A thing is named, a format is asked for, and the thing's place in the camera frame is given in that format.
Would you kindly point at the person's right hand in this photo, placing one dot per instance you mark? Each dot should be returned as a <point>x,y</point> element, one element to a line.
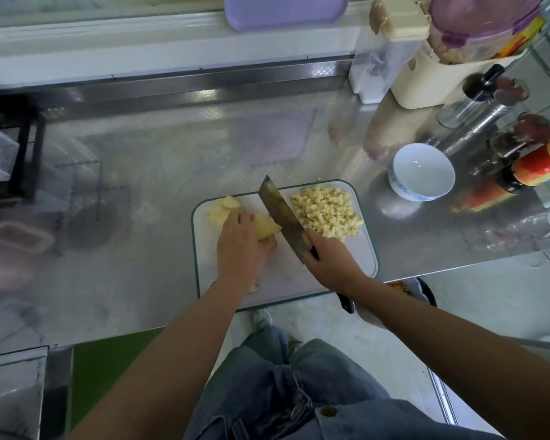
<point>335,263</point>

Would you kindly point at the person's left hand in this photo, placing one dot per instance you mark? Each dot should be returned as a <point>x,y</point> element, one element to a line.
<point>241,256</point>

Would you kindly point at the pile of yellow potato slices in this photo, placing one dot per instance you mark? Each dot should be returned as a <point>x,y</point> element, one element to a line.
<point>223,209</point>

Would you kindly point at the pile of diced potato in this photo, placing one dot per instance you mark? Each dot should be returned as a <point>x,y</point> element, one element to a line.
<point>327,211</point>

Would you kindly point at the steel cleaver knife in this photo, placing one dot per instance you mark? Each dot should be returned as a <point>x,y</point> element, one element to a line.
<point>284,211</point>

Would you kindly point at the white bowl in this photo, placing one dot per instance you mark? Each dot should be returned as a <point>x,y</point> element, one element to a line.
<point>422,171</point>

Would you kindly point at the person's left forearm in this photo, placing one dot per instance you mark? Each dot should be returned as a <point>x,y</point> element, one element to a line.
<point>156,366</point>

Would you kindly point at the person's right forearm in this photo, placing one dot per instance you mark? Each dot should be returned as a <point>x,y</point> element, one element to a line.
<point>467,362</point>

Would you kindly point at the metal bowl with scraps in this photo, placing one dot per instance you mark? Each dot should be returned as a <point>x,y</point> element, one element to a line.
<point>412,288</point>

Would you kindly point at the person's blue jeans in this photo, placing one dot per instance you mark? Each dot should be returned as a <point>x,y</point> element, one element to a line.
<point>275,394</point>

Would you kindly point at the white cutting board green rim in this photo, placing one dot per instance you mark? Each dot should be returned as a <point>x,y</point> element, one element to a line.
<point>357,256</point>

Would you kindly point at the green mat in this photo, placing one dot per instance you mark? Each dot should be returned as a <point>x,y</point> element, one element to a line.
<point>105,376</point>

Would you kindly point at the clear plastic bottle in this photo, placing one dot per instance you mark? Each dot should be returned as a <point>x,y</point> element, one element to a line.
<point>532,226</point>

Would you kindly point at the cream plastic canister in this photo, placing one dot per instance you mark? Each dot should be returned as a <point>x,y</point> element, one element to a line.
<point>431,85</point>

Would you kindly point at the clear container cream lid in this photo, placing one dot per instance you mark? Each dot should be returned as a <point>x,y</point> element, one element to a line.
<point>385,55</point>

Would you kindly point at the glass bottle black cap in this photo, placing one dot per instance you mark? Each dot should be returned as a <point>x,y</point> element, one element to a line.
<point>472,94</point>

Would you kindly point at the sauce bottle red label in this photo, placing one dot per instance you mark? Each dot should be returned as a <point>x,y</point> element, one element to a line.
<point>543,165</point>

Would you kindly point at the glass jar red lid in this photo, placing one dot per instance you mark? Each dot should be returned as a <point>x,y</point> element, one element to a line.
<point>532,131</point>

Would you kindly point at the black metal rack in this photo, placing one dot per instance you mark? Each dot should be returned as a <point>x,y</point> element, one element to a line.
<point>26,156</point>

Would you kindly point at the purple plastic cutting board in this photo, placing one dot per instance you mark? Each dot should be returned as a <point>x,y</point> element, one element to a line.
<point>289,9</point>

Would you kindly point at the steel bin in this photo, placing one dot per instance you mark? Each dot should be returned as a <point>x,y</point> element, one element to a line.
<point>9,394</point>

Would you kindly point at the purple lid food container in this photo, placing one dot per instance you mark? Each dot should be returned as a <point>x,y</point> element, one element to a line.
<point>486,23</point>

